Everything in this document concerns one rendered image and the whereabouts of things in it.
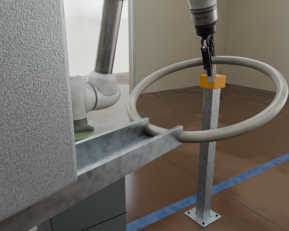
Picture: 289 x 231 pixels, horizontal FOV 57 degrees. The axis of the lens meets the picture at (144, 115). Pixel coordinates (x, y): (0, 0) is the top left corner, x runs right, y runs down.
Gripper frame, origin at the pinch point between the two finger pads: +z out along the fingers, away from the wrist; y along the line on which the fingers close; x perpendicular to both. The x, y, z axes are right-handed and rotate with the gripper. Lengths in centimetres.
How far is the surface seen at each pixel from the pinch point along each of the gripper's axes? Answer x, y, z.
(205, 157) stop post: -19, -35, 86
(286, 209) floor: 35, -51, 154
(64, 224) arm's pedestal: -65, 49, 50
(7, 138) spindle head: -4, 81, -38
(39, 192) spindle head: -4, 81, -29
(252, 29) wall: -22, -616, 222
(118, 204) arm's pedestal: -50, 27, 61
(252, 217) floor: 11, -32, 144
